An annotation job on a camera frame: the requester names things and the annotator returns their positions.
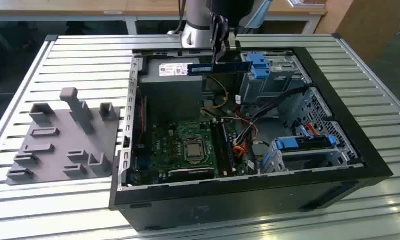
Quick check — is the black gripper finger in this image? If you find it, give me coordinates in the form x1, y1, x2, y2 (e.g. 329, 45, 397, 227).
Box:
209, 13, 228, 74
221, 17, 237, 55

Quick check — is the blue-labelled RAM stick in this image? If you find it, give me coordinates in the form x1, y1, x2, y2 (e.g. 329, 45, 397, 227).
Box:
188, 62, 253, 75

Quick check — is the black RAM slot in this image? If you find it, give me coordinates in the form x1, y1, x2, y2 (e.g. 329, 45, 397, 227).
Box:
221, 119, 237, 174

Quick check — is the blue disk carrier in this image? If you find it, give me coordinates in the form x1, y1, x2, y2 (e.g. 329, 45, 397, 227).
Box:
275, 136, 337, 152
247, 53, 272, 80

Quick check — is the metal drive cage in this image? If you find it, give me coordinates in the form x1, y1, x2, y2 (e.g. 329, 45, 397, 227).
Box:
239, 51, 313, 103
259, 136, 364, 175

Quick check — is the grey power supply unit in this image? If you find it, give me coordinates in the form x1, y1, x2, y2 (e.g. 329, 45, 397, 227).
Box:
137, 58, 204, 121

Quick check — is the green motherboard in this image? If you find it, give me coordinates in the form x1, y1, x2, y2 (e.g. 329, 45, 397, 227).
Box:
132, 119, 251, 186

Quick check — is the silver CPU in socket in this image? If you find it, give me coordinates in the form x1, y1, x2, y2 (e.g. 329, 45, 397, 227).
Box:
182, 138, 207, 163

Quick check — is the wooden cabinet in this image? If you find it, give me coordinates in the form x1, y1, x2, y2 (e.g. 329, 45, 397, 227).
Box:
315, 0, 400, 65

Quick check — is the black graphics card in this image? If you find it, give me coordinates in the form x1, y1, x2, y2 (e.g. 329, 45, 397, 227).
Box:
166, 166, 219, 182

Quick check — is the black open PC case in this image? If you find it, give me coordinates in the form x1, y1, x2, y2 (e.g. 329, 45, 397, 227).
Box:
108, 46, 395, 232

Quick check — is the grey plastic parts rack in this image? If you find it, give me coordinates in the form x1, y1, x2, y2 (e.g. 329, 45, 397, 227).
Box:
5, 87, 121, 186

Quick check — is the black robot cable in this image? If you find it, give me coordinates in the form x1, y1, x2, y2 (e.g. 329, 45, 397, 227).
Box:
166, 0, 188, 36

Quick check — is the yellow wire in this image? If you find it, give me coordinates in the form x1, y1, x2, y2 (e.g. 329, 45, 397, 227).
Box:
199, 76, 231, 111

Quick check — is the black cable bundle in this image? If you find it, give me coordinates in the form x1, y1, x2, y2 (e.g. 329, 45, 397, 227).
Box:
235, 87, 313, 148

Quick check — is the thin red wire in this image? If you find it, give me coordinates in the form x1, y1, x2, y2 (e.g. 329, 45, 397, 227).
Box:
134, 96, 148, 148

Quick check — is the orange wire bundle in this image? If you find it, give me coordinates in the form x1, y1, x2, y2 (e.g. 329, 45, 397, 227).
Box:
232, 146, 251, 161

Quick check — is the wooden desk white frame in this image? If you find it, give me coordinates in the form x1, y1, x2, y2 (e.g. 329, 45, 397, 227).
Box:
0, 0, 328, 35

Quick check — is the red flat data cable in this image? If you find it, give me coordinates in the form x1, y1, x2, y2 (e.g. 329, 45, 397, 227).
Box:
304, 123, 325, 137

